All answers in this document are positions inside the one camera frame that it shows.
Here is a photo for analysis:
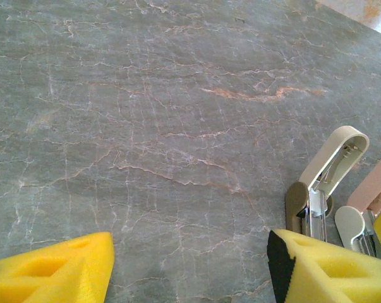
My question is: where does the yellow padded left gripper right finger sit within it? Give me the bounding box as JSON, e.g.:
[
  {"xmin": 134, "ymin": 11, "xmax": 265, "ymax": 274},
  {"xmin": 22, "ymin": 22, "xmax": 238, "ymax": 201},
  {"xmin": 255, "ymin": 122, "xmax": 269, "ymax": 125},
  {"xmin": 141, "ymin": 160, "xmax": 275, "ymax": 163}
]
[{"xmin": 267, "ymin": 229, "xmax": 381, "ymax": 303}]

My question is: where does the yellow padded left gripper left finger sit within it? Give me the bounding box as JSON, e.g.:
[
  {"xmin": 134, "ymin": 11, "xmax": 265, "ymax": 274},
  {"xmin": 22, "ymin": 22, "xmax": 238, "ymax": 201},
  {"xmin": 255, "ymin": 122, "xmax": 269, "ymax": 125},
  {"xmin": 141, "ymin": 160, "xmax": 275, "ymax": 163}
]
[{"xmin": 0, "ymin": 231, "xmax": 116, "ymax": 303}]

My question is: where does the pink white mini stapler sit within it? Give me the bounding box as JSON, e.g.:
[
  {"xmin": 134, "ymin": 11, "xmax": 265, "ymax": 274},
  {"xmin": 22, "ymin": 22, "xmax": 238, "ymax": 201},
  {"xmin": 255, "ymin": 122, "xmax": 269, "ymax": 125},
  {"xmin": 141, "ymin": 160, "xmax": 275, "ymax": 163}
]
[{"xmin": 334, "ymin": 151, "xmax": 381, "ymax": 263}]

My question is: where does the beige brown mini stapler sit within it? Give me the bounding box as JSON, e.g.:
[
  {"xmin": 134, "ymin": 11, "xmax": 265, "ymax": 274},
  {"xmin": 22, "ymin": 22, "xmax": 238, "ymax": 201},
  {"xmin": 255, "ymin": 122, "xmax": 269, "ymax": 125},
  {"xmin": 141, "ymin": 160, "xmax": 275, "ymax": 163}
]
[{"xmin": 284, "ymin": 125, "xmax": 370, "ymax": 246}]

